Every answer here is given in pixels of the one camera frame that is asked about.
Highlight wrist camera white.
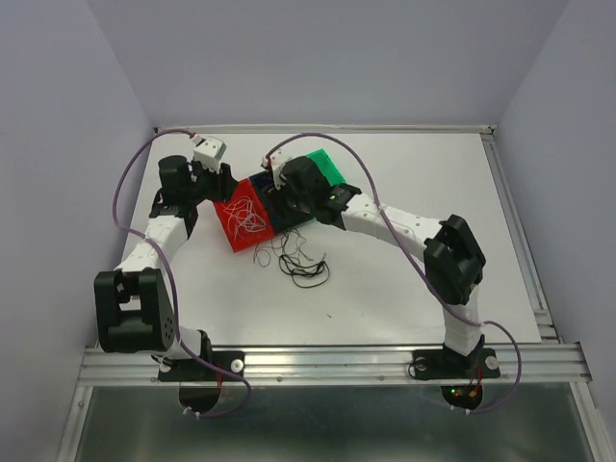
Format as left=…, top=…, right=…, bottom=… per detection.
left=192, top=135, right=226, bottom=174
left=261, top=149, right=294, bottom=190

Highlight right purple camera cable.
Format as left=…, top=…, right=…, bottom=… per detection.
left=262, top=132, right=521, bottom=415

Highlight blue black wire bundle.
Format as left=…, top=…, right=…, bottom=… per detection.
left=252, top=228, right=332, bottom=290

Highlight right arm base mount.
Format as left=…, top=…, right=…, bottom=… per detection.
left=407, top=348, right=501, bottom=381

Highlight white wires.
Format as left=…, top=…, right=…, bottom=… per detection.
left=225, top=196, right=269, bottom=240

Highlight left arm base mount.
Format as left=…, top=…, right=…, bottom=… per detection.
left=157, top=350, right=245, bottom=383

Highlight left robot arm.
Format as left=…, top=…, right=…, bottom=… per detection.
left=93, top=155, right=239, bottom=379

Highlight green plastic bin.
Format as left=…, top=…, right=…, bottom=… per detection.
left=306, top=149, right=346, bottom=186

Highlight red plastic bin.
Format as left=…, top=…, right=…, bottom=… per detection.
left=214, top=179, right=275, bottom=253

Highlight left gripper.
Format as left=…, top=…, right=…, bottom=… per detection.
left=186, top=157, right=239, bottom=205

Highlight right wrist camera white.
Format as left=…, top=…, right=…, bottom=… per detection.
left=261, top=149, right=294, bottom=190

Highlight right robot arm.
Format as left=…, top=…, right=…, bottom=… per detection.
left=267, top=153, right=486, bottom=375

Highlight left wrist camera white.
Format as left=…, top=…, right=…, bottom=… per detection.
left=192, top=135, right=226, bottom=174

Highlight black plastic bin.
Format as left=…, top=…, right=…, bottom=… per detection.
left=248, top=171, right=313, bottom=235

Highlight aluminium front rail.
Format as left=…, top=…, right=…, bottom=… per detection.
left=77, top=344, right=592, bottom=387

